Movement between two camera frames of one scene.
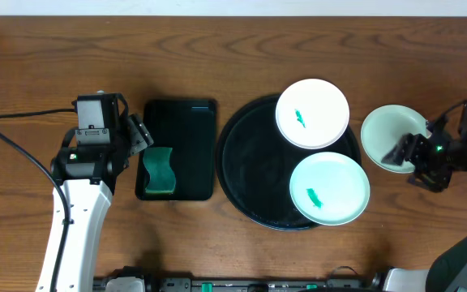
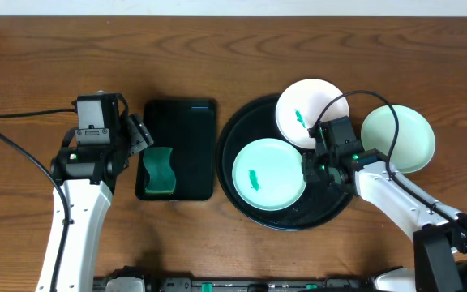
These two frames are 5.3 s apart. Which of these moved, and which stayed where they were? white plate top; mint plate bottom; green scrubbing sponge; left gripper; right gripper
Moved: right gripper; mint plate bottom
Stayed: green scrubbing sponge; left gripper; white plate top
